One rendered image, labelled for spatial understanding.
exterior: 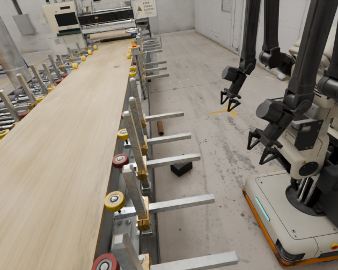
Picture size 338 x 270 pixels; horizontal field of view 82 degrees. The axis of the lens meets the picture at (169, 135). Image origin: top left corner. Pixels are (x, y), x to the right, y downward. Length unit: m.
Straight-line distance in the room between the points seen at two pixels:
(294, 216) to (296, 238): 0.15
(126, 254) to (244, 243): 1.31
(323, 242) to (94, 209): 1.30
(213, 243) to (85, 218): 1.10
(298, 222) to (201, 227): 0.69
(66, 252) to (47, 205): 0.25
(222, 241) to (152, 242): 0.88
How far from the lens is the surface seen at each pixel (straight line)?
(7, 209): 1.11
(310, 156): 1.22
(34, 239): 0.92
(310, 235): 1.58
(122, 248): 0.51
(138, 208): 0.82
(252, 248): 1.75
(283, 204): 1.66
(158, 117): 1.45
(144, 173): 0.99
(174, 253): 1.70
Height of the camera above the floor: 1.54
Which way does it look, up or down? 34 degrees down
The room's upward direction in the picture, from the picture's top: 8 degrees counter-clockwise
